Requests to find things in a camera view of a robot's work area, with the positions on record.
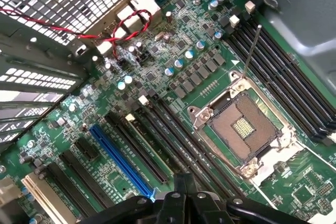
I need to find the black RAM slot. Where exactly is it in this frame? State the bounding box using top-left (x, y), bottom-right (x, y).
top-left (244, 1), bottom-right (336, 116)
top-left (146, 89), bottom-right (246, 198)
top-left (138, 95), bottom-right (226, 200)
top-left (240, 18), bottom-right (336, 127)
top-left (124, 113), bottom-right (175, 180)
top-left (228, 15), bottom-right (334, 137)
top-left (225, 35), bottom-right (326, 141)

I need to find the long black expansion slot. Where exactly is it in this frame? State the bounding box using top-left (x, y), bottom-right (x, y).
top-left (104, 112), bottom-right (169, 185)
top-left (59, 150), bottom-right (116, 209)
top-left (45, 162), bottom-right (98, 218)

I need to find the blue expansion slot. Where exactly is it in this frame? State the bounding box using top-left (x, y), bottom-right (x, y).
top-left (88, 124), bottom-right (158, 200)

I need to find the green motherboard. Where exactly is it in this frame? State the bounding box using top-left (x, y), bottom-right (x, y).
top-left (0, 0), bottom-right (336, 224)

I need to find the CPU socket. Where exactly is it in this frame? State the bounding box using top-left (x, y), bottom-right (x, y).
top-left (187, 70), bottom-right (297, 180)

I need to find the silver socket cover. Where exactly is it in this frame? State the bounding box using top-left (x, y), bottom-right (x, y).
top-left (249, 140), bottom-right (307, 187)

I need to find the short black expansion slot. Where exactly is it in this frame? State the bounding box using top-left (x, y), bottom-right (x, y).
top-left (74, 136), bottom-right (101, 162)

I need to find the white expansion slot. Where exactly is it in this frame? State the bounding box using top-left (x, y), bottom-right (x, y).
top-left (20, 173), bottom-right (79, 224)

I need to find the thin metal locking lever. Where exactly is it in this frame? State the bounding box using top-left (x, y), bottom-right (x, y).
top-left (241, 24), bottom-right (263, 79)

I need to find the white power connector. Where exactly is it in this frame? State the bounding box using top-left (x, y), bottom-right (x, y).
top-left (0, 178), bottom-right (20, 204)

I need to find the silver USB port block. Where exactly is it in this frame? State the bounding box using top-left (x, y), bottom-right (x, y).
top-left (94, 39), bottom-right (114, 56)
top-left (117, 5), bottom-right (144, 33)
top-left (103, 23), bottom-right (127, 41)

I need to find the grey metal PC case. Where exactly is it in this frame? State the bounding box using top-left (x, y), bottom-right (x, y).
top-left (0, 0), bottom-right (336, 156)

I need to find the silver ethernet port block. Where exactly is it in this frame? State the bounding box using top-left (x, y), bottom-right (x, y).
top-left (130, 0), bottom-right (161, 16)

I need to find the red black twisted wire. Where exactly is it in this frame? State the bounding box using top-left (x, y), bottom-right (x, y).
top-left (0, 7), bottom-right (153, 59)

